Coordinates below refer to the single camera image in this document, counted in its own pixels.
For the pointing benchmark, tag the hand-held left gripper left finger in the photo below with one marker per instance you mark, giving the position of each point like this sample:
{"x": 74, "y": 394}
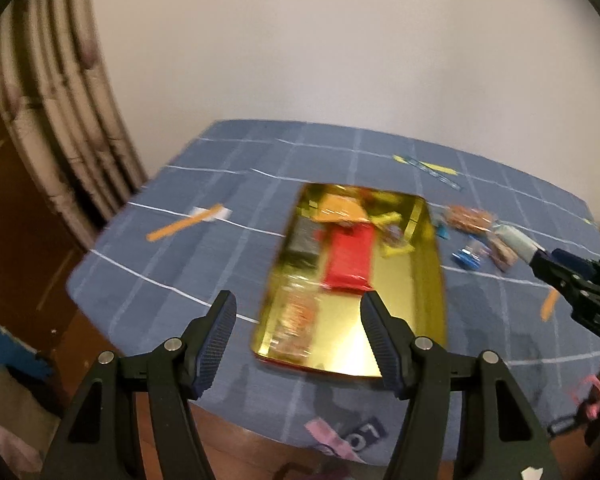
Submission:
{"x": 215, "y": 345}

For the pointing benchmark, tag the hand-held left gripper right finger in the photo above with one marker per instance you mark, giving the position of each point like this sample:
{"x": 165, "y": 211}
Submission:
{"x": 385, "y": 345}

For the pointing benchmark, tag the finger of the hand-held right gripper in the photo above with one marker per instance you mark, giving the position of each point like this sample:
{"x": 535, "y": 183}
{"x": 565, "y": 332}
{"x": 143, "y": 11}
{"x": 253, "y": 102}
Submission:
{"x": 555, "y": 272}
{"x": 580, "y": 262}

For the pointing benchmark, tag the gold tin box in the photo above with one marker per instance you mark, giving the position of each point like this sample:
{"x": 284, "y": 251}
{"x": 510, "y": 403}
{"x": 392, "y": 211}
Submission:
{"x": 350, "y": 330}

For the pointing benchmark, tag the blue and white snack packet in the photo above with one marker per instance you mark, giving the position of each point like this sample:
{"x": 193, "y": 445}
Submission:
{"x": 512, "y": 237}

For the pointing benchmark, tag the brown candy packet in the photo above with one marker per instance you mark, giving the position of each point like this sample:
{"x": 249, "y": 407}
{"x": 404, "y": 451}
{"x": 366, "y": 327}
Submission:
{"x": 500, "y": 252}

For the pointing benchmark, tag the clear cookie packet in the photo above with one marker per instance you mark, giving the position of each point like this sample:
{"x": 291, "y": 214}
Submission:
{"x": 295, "y": 317}

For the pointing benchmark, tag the blue candy wrapper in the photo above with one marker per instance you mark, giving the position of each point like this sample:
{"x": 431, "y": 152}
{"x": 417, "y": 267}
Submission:
{"x": 467, "y": 257}

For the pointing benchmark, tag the red snack packet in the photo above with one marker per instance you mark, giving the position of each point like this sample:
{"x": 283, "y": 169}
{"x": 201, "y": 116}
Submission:
{"x": 350, "y": 255}

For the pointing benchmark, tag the yellow candy packet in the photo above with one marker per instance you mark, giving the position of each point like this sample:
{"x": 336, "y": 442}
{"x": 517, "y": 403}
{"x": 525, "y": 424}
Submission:
{"x": 397, "y": 247}

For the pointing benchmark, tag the clear packet of brown snacks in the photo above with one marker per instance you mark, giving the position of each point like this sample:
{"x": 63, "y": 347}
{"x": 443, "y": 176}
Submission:
{"x": 467, "y": 217}

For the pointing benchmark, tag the dark grey snack packet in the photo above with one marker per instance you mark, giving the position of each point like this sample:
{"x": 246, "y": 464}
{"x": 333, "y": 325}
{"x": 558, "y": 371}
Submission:
{"x": 302, "y": 240}

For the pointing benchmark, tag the orange snack packet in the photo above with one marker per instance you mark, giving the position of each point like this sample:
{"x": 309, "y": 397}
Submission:
{"x": 337, "y": 207}

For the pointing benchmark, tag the orange tape strip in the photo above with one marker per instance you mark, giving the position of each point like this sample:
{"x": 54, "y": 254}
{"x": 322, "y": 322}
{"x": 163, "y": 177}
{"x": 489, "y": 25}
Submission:
{"x": 550, "y": 305}
{"x": 180, "y": 225}

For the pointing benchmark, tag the blue checked tablecloth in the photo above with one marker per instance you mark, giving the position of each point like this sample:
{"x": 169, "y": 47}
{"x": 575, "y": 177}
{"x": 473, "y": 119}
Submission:
{"x": 205, "y": 270}

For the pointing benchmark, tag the white tape piece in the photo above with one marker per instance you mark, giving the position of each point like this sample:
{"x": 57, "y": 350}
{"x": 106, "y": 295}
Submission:
{"x": 215, "y": 214}

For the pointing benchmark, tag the blue fabric item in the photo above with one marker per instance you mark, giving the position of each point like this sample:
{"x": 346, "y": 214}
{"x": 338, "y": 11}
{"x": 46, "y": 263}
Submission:
{"x": 5, "y": 345}

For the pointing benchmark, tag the brown wooden door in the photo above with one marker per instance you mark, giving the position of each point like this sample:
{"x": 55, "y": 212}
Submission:
{"x": 10, "y": 210}

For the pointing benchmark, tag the beige curtain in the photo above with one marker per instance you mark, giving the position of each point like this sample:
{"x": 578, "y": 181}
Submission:
{"x": 55, "y": 110}

